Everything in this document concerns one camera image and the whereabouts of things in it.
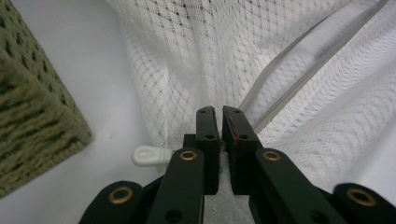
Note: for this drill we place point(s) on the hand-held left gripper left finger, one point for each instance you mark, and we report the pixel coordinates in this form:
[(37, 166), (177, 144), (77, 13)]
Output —
[(210, 130)]

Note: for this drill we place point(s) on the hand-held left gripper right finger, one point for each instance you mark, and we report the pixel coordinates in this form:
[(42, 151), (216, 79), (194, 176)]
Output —
[(241, 146)]

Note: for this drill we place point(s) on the white mesh laundry bag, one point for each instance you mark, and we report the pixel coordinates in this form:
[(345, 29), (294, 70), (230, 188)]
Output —
[(193, 62)]

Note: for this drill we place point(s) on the green woven basket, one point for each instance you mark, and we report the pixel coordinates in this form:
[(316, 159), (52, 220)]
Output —
[(28, 118)]

